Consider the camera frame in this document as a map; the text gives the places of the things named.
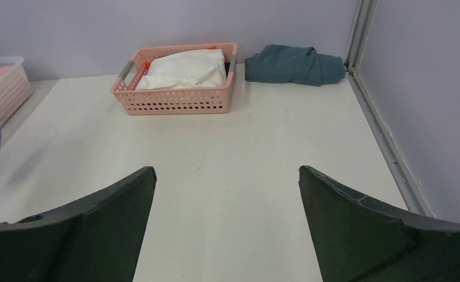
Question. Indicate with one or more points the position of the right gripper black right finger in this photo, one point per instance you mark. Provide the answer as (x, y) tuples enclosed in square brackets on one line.
[(360, 238)]

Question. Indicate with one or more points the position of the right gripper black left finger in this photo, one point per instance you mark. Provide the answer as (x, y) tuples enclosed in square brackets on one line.
[(95, 238)]

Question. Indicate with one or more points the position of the white plastic basket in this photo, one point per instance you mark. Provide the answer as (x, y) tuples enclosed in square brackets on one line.
[(14, 86)]

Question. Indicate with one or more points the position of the pink plastic basket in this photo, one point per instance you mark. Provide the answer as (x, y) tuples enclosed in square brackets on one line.
[(175, 101)]

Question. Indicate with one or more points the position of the teal crumpled towel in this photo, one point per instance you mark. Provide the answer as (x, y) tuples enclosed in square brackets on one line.
[(288, 64)]

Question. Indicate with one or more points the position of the white folded cloth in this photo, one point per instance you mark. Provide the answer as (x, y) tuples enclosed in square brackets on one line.
[(203, 68)]

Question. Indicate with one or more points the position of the aluminium corner frame right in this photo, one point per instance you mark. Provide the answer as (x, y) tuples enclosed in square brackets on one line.
[(406, 184)]

